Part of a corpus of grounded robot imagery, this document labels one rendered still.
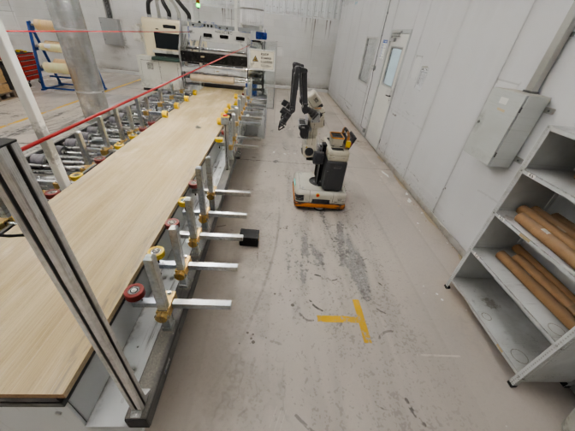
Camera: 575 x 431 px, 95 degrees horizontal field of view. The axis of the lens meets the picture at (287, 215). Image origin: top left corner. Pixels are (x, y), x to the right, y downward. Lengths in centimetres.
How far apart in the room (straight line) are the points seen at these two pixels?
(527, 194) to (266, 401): 237
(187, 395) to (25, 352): 100
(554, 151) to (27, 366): 298
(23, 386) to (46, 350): 12
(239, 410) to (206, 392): 24
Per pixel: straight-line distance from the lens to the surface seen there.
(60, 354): 129
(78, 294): 77
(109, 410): 145
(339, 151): 320
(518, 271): 265
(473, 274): 309
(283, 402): 201
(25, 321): 146
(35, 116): 220
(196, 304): 132
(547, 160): 259
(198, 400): 203
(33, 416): 146
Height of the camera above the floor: 188
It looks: 35 degrees down
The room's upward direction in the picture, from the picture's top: 6 degrees clockwise
